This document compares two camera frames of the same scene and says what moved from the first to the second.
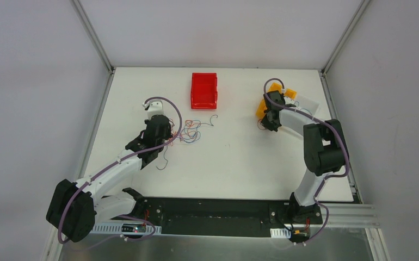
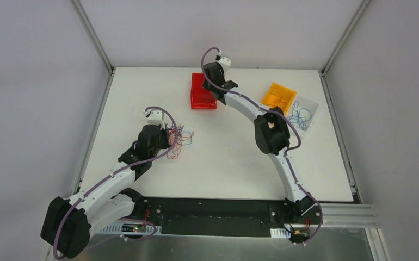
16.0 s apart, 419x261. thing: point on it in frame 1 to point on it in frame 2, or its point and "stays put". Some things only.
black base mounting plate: x=217 y=217 stays put
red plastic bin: x=204 y=91 stays put
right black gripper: x=271 y=116 to x=212 y=73
